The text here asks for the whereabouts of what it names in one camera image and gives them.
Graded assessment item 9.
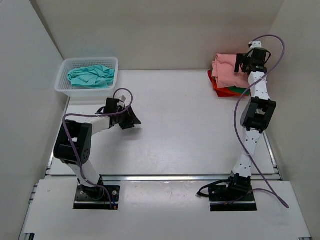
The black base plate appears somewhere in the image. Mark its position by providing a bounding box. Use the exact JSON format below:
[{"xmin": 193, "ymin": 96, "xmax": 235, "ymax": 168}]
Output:
[
  {"xmin": 196, "ymin": 180, "xmax": 258, "ymax": 212},
  {"xmin": 73, "ymin": 184, "xmax": 121, "ymax": 211}
]

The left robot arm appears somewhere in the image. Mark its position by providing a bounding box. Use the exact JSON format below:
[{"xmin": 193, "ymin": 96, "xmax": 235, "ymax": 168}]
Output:
[{"xmin": 53, "ymin": 97, "xmax": 142, "ymax": 201}]

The pink t shirt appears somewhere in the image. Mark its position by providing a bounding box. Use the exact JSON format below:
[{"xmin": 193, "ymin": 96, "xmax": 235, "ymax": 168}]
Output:
[{"xmin": 211, "ymin": 53, "xmax": 249, "ymax": 89}]

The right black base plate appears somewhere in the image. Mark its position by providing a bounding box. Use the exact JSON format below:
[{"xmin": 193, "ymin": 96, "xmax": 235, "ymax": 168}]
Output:
[{"xmin": 196, "ymin": 180, "xmax": 258, "ymax": 212}]

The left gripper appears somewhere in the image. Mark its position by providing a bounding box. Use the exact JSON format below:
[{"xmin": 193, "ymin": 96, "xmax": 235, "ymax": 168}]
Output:
[{"xmin": 115, "ymin": 104, "xmax": 142, "ymax": 130}]

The aluminium table rail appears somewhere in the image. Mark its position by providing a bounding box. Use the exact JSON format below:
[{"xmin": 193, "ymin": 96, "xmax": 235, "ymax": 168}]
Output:
[{"xmin": 45, "ymin": 173, "xmax": 281, "ymax": 182}]

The white plastic basket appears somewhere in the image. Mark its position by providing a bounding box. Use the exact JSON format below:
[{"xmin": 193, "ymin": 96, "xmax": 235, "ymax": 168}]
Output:
[{"xmin": 55, "ymin": 57, "xmax": 119, "ymax": 98}]

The teal t shirt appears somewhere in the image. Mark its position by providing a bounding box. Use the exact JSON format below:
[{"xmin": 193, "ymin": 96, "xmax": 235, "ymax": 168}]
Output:
[{"xmin": 67, "ymin": 65, "xmax": 115, "ymax": 89}]

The green folded t shirt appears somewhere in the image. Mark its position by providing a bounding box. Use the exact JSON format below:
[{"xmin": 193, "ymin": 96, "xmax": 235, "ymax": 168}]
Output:
[{"xmin": 228, "ymin": 86, "xmax": 246, "ymax": 96}]

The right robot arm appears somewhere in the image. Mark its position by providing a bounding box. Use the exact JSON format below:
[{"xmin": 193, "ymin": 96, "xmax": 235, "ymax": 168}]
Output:
[{"xmin": 224, "ymin": 41, "xmax": 277, "ymax": 200}]

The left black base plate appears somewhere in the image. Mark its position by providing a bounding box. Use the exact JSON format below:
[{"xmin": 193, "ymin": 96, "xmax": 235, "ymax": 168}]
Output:
[{"xmin": 73, "ymin": 184, "xmax": 121, "ymax": 211}]

